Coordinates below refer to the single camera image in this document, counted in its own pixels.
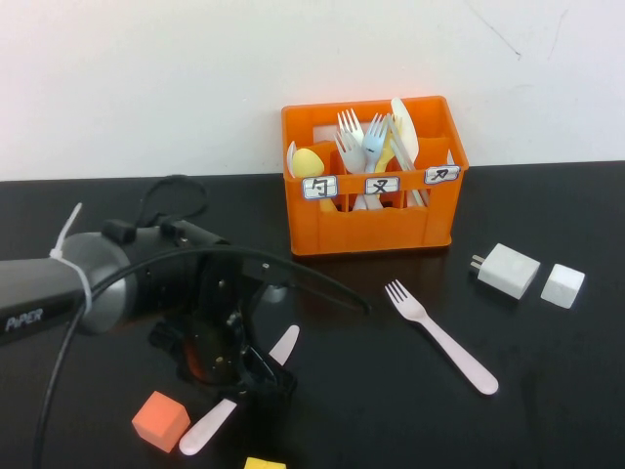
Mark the pink plastic knife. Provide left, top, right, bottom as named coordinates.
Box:
left=179, top=324, right=301, bottom=456

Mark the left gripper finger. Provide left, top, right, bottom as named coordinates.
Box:
left=236, top=368, right=299, bottom=441

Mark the pink plastic fork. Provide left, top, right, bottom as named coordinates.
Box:
left=384, top=278, right=500, bottom=396

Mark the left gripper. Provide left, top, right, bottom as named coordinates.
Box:
left=129, top=222, right=274, bottom=387

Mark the yellow plastic spoon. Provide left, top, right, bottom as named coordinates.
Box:
left=291, top=148, right=326, bottom=178

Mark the long black cable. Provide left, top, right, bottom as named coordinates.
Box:
left=31, top=246, right=372, bottom=469

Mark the light blue plastic fork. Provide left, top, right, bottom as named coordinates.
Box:
left=360, top=112, right=391, bottom=210

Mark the black cable loop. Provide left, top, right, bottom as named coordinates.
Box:
left=138, top=174, right=209, bottom=229

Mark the orange foam cube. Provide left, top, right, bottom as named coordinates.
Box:
left=131, top=390, right=191, bottom=453

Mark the white power adapter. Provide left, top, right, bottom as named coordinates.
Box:
left=470, top=242, right=542, bottom=301

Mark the white plastic knife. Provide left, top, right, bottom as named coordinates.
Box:
left=390, top=97, right=420, bottom=163

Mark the white paper label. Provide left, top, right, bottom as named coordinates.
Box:
left=364, top=175, right=401, bottom=195
left=302, top=175, right=339, bottom=200
left=424, top=164, right=462, bottom=186

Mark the white foam cube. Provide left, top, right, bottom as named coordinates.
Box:
left=540, top=263, right=586, bottom=310

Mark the white plastic fork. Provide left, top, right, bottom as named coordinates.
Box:
left=334, top=130, right=368, bottom=211
left=336, top=108, right=365, bottom=148

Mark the pale grey plastic knife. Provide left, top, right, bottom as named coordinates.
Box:
left=387, top=112, right=431, bottom=206

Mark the orange plastic cutlery crate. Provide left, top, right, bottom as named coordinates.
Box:
left=280, top=95, right=471, bottom=257

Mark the white zip tie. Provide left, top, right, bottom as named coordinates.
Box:
left=48, top=202, right=94, bottom=314

